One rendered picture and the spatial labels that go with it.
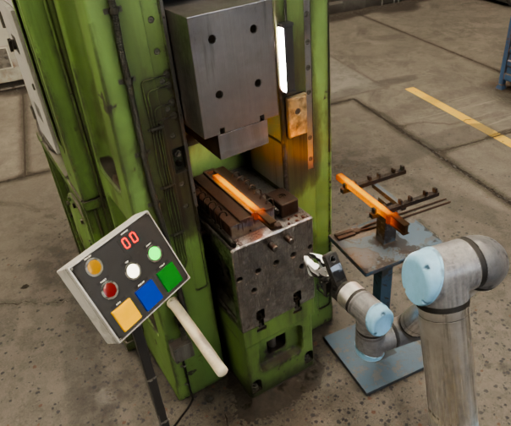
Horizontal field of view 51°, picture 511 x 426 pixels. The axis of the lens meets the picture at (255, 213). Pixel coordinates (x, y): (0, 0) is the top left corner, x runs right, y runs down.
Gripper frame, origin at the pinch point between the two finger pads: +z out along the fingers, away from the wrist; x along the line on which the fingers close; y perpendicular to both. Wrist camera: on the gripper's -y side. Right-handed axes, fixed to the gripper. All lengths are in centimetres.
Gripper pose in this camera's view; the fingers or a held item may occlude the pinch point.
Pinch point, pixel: (309, 255)
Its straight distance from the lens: 182.8
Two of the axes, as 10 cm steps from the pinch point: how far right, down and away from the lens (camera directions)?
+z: -5.2, -4.5, 7.3
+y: 0.8, 8.2, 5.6
